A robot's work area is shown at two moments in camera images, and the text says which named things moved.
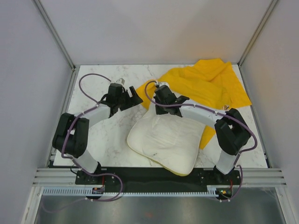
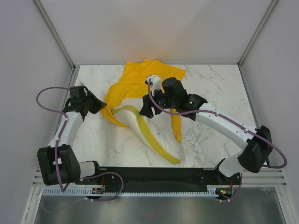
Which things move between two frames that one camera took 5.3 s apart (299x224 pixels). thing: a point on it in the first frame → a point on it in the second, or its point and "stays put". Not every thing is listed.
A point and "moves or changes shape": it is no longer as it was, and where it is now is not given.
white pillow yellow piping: (173, 142) moves or changes shape
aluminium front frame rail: (249, 177) stays put
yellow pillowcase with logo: (213, 82) → (132, 84)
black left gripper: (132, 101) → (99, 104)
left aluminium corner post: (66, 51) stays put
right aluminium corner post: (271, 7) stays put
